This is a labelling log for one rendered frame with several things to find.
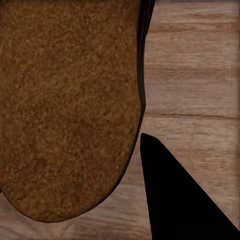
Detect sandal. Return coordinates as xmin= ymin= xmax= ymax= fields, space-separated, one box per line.
xmin=0 ymin=0 xmax=156 ymax=224

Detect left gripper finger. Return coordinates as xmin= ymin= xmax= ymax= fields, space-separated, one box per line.
xmin=140 ymin=133 xmax=240 ymax=240

